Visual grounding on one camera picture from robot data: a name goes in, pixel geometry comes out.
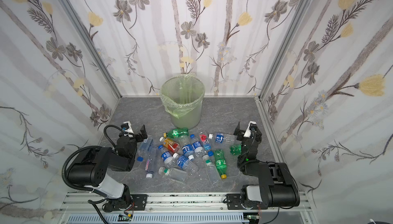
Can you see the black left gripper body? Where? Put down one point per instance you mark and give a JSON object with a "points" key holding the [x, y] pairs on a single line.
{"points": [[138, 135]]}

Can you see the clear bottle blue cap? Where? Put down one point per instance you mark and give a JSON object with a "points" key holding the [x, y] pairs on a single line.
{"points": [[144, 149]]}

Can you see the crushed green bottle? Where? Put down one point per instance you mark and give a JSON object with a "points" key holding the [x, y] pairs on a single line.
{"points": [[236, 149]]}

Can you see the clear bottle blue label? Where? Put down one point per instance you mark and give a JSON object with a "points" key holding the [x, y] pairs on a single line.
{"points": [[222, 138], [185, 164], [187, 148], [197, 145], [167, 157]]}

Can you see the clear bottle pink label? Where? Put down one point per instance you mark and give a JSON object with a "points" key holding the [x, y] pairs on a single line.
{"points": [[151, 163]]}

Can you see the orange red tea bottle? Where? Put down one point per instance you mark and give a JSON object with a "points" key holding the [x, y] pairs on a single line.
{"points": [[171, 145]]}

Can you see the Fiji bottle pink flower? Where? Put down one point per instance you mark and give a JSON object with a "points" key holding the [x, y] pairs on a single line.
{"points": [[206, 143]]}

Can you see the green bottle yellow cap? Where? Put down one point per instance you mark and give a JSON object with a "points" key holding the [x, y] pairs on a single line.
{"points": [[221, 164], [176, 133]]}

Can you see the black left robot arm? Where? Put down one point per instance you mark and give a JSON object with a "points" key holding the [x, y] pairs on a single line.
{"points": [[86, 170]]}

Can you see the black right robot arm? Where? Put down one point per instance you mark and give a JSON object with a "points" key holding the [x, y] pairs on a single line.
{"points": [[276, 186]]}

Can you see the green lined waste bin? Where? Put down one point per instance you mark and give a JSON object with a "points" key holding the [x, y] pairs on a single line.
{"points": [[182, 97]]}

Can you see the green bottle yellow cap top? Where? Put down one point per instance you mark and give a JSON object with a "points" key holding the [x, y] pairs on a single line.
{"points": [[176, 133]]}

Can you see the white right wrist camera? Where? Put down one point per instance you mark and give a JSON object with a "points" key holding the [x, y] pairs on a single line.
{"points": [[248, 131]]}

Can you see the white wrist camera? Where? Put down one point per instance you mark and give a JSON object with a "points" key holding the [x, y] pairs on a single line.
{"points": [[126, 127], [248, 131]]}

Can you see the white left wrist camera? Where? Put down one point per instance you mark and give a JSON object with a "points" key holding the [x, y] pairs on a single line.
{"points": [[126, 127]]}

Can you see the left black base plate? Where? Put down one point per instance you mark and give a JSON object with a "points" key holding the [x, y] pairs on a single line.
{"points": [[139, 202]]}

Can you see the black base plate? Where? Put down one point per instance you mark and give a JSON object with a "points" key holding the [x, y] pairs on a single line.
{"points": [[233, 201], [139, 202]]}

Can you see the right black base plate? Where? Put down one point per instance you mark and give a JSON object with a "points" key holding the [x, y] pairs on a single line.
{"points": [[233, 201]]}

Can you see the aluminium mounting rail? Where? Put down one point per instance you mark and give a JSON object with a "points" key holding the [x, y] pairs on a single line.
{"points": [[208, 202]]}

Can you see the white slotted cable duct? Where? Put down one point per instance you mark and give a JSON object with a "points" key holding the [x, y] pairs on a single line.
{"points": [[180, 218]]}

